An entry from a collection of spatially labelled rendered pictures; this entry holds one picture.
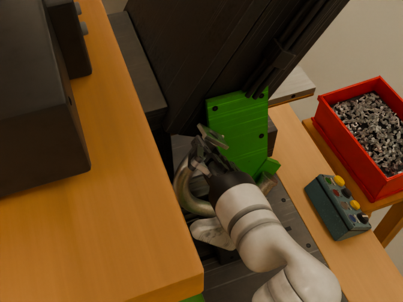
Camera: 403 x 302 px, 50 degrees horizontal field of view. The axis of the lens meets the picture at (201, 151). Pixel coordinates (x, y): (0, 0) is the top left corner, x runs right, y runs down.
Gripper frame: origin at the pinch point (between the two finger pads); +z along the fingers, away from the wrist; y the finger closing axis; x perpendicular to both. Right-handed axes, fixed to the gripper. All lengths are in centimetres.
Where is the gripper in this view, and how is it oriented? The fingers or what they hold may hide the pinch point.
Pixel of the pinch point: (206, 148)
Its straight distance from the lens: 73.9
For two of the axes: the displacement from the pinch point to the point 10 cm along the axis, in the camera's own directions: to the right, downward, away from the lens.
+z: -3.3, -5.7, 7.5
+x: -6.2, 7.3, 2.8
